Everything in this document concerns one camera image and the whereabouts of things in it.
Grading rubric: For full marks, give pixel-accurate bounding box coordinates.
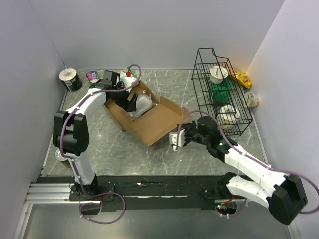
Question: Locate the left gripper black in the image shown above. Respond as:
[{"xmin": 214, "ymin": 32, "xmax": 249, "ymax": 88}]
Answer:
[{"xmin": 110, "ymin": 82, "xmax": 138, "ymax": 112}]

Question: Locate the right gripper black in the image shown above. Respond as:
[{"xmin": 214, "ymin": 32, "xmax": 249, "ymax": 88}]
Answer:
[{"xmin": 177, "ymin": 120, "xmax": 210, "ymax": 147}]

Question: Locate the clear plastic package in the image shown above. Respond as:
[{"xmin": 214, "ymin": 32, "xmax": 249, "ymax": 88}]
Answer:
[{"xmin": 126, "ymin": 91, "xmax": 153, "ymax": 120}]

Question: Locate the brown cardboard express box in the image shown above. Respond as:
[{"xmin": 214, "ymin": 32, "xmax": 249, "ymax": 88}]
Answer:
[{"xmin": 103, "ymin": 81, "xmax": 189, "ymax": 146}]

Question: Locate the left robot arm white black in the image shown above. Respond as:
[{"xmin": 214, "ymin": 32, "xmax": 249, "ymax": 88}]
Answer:
[{"xmin": 53, "ymin": 70, "xmax": 140, "ymax": 200}]

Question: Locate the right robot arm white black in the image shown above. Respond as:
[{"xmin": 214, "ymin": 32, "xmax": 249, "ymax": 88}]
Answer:
[{"xmin": 178, "ymin": 116, "xmax": 308, "ymax": 225}]

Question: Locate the green white chips bag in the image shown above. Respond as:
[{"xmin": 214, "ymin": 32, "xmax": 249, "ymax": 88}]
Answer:
[{"xmin": 119, "ymin": 67, "xmax": 139, "ymax": 82}]

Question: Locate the white cup in rack front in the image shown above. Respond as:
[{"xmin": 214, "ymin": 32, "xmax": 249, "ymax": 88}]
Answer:
[{"xmin": 217, "ymin": 105, "xmax": 240, "ymax": 130}]

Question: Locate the green lidded container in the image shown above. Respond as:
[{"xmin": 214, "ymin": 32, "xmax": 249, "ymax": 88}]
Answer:
[{"xmin": 211, "ymin": 79, "xmax": 233, "ymax": 105}]

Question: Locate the purple small yogurt cup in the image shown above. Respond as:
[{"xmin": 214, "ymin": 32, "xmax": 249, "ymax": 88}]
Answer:
[{"xmin": 86, "ymin": 71, "xmax": 99, "ymax": 85}]

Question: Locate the yellow white yogurt cup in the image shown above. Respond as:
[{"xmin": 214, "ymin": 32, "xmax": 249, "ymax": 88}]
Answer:
[{"xmin": 242, "ymin": 92, "xmax": 260, "ymax": 108}]

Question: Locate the white yogurt cup in rack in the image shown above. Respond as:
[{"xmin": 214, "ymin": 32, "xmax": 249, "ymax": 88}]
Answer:
[{"xmin": 210, "ymin": 66, "xmax": 228, "ymax": 84}]

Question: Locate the black can white lid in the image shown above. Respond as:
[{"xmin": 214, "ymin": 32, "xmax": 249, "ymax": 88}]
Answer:
[{"xmin": 58, "ymin": 68, "xmax": 82, "ymax": 92}]

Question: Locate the yellow chips bag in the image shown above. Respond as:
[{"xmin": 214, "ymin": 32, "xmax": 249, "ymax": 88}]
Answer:
[{"xmin": 226, "ymin": 67, "xmax": 252, "ymax": 89}]

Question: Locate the metal tin can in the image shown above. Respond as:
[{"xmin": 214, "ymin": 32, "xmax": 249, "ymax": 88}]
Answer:
[{"xmin": 55, "ymin": 149, "xmax": 71, "ymax": 168}]

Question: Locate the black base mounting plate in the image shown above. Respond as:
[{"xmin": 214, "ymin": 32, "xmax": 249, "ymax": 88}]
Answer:
[{"xmin": 69, "ymin": 175, "xmax": 242, "ymax": 215}]

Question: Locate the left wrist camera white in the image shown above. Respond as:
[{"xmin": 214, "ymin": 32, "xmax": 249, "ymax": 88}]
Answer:
[{"xmin": 123, "ymin": 72, "xmax": 136, "ymax": 92}]

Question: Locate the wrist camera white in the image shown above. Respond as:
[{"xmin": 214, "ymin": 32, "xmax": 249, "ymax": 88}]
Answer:
[
  {"xmin": 169, "ymin": 129, "xmax": 185, "ymax": 151},
  {"xmin": 123, "ymin": 72, "xmax": 136, "ymax": 92}
]

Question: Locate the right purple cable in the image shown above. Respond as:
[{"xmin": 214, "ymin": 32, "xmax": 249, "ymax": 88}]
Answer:
[{"xmin": 177, "ymin": 109, "xmax": 319, "ymax": 218}]

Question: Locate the purple cable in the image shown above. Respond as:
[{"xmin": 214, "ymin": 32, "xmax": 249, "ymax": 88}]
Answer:
[
  {"xmin": 59, "ymin": 64, "xmax": 142, "ymax": 224},
  {"xmin": 177, "ymin": 109, "xmax": 319, "ymax": 218}
]

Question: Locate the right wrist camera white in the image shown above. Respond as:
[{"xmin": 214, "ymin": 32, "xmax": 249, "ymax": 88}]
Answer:
[{"xmin": 169, "ymin": 129, "xmax": 185, "ymax": 151}]

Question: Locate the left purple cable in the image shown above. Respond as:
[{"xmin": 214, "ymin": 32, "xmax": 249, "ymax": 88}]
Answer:
[{"xmin": 59, "ymin": 64, "xmax": 142, "ymax": 224}]

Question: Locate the black wire basket rack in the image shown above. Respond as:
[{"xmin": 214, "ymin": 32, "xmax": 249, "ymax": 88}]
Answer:
[{"xmin": 192, "ymin": 48, "xmax": 253, "ymax": 136}]

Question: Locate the aluminium rail frame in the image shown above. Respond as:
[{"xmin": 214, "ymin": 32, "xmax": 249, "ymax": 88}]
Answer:
[{"xmin": 12, "ymin": 181, "xmax": 300, "ymax": 239}]

